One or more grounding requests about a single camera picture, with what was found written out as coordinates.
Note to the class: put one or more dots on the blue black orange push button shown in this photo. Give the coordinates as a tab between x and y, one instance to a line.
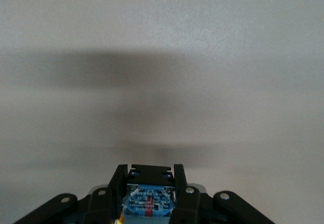
149	201

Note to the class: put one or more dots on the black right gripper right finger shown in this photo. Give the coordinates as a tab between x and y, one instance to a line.
186	203

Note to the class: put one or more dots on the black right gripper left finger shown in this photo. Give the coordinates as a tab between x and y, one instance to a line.
106	203

